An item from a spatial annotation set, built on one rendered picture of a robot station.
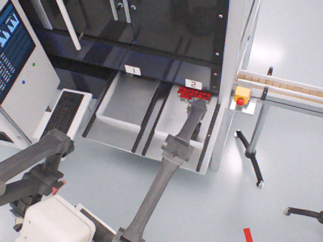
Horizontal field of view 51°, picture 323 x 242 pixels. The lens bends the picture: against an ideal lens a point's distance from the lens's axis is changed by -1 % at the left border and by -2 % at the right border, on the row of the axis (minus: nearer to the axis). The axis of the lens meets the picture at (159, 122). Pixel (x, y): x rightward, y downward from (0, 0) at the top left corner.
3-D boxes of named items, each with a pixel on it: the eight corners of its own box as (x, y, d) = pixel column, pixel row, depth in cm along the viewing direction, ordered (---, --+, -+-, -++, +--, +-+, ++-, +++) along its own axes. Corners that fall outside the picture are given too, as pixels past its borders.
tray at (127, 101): (121, 70, 204) (120, 66, 201) (162, 79, 198) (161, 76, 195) (97, 117, 188) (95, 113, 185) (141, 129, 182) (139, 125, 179)
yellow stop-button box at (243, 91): (236, 91, 180) (237, 82, 174) (250, 94, 179) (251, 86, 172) (232, 102, 177) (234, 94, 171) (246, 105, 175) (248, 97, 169)
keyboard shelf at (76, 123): (52, 87, 214) (51, 85, 212) (93, 95, 209) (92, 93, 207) (20, 151, 193) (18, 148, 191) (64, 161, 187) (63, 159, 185)
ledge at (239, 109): (235, 90, 192) (235, 88, 191) (258, 95, 189) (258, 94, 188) (229, 110, 186) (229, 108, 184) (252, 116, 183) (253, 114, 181)
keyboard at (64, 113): (64, 91, 209) (62, 89, 207) (85, 95, 206) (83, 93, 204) (35, 148, 190) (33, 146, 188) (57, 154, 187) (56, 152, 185)
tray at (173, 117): (175, 83, 196) (175, 79, 193) (220, 93, 190) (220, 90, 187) (154, 133, 180) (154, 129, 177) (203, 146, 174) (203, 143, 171)
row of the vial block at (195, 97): (178, 94, 191) (177, 89, 188) (209, 102, 187) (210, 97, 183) (177, 97, 190) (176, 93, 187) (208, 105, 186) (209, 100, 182)
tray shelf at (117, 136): (113, 70, 207) (113, 68, 205) (228, 98, 190) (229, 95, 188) (78, 137, 185) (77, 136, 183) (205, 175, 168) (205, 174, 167)
